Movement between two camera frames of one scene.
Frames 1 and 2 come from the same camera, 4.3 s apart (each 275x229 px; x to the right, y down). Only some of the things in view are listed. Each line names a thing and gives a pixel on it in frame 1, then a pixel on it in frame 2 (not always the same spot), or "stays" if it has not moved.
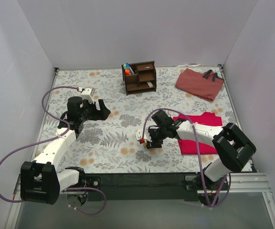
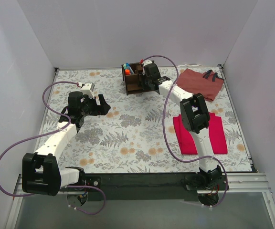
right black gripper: [153, 141] -> [144, 83]
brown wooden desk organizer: [144, 80] stays
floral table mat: [111, 146] stays
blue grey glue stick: [128, 66] stays
